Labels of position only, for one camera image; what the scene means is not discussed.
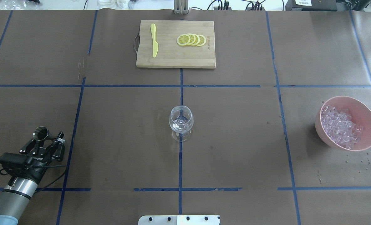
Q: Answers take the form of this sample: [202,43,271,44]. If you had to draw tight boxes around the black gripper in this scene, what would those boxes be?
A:
[19,132,66,171]

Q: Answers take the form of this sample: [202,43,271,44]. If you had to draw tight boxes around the steel jigger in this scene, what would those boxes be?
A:
[33,126,57,141]

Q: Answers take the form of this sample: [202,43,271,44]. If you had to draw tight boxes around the clear wine glass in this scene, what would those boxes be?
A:
[169,105,194,143]

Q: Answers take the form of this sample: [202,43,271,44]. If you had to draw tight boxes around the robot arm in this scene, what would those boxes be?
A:
[0,131,65,225]

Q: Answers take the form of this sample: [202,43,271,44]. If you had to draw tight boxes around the pile of ice cubes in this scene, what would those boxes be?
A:
[320,106,364,150]

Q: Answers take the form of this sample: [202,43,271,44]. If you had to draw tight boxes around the bamboo cutting board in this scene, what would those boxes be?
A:
[136,20,216,69]

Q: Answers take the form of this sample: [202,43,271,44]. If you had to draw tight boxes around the white crumpled cloth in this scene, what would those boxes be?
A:
[97,0,131,10]

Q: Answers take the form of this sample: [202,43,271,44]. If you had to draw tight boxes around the yellow plastic knife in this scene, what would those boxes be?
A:
[150,24,159,58]

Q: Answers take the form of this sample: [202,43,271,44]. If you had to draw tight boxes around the black power box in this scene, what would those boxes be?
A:
[285,0,337,12]

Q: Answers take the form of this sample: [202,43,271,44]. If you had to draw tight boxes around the pink bowl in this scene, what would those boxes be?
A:
[315,96,371,152]

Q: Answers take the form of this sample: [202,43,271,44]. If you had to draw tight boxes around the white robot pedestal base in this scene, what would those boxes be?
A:
[138,214,221,225]

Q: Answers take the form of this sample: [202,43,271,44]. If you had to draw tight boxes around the aluminium frame post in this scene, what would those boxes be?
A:
[174,0,189,15]

